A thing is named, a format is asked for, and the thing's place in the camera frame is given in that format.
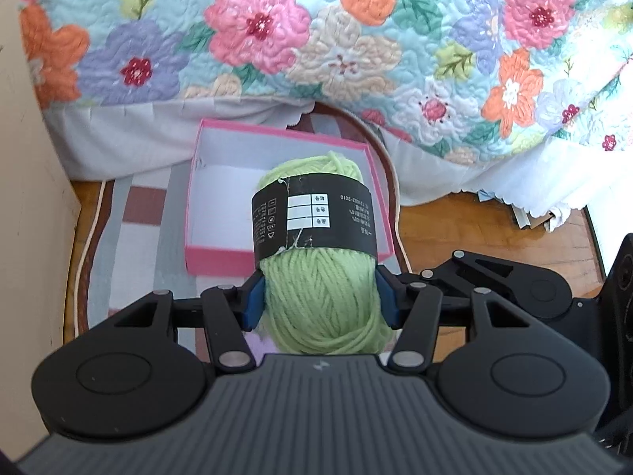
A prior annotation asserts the purple plush toy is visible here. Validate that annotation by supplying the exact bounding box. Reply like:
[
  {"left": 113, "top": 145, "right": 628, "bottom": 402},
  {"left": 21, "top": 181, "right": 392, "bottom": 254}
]
[{"left": 244, "top": 331, "right": 279, "bottom": 365}]

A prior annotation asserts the green yarn ball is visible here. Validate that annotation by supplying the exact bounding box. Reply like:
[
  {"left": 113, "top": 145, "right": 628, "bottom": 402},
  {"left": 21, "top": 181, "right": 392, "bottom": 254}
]
[{"left": 252, "top": 152, "right": 393, "bottom": 355}]

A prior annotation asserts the checkered pastel rug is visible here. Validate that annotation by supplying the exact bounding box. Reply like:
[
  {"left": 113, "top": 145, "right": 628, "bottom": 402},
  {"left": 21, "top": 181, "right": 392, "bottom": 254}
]
[{"left": 87, "top": 113, "right": 399, "bottom": 339}]

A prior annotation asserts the pink storage box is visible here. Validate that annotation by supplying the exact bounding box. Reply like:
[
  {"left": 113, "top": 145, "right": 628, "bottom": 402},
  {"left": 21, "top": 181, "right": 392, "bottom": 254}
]
[{"left": 184, "top": 119, "right": 399, "bottom": 278}]

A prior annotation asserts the floral quilt bedspread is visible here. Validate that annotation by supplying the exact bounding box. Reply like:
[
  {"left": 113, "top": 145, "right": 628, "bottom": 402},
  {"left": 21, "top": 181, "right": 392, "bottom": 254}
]
[{"left": 19, "top": 0, "right": 632, "bottom": 164}]

